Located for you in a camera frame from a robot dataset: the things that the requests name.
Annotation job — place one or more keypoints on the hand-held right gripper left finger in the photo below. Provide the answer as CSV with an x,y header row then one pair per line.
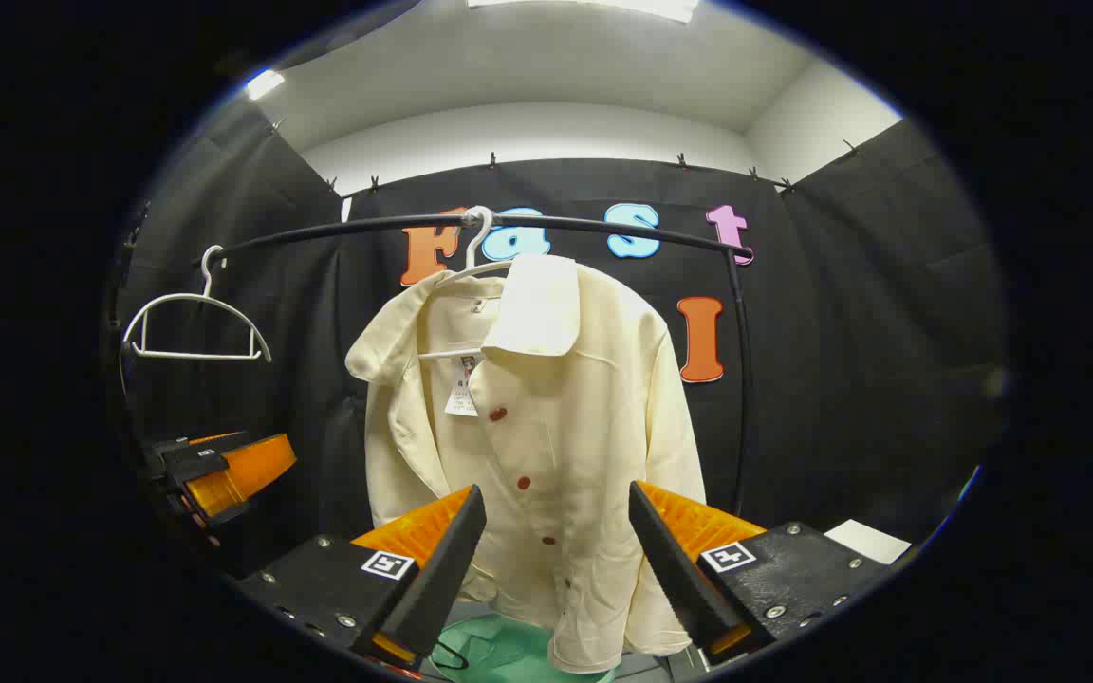
x,y
452,560

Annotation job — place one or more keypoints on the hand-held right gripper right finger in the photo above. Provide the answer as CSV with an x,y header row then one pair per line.
x,y
670,560

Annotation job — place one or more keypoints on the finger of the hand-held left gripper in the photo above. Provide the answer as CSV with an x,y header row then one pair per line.
x,y
200,448
243,470

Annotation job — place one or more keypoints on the long ceiling light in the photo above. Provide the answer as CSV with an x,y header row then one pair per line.
x,y
594,6

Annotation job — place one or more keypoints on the small ceiling light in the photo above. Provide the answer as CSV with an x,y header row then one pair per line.
x,y
265,83

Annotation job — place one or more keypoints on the white plastic clothes hanger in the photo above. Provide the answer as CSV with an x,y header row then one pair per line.
x,y
194,357
471,270

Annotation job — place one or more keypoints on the cream button-up shirt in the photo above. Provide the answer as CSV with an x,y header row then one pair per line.
x,y
584,398

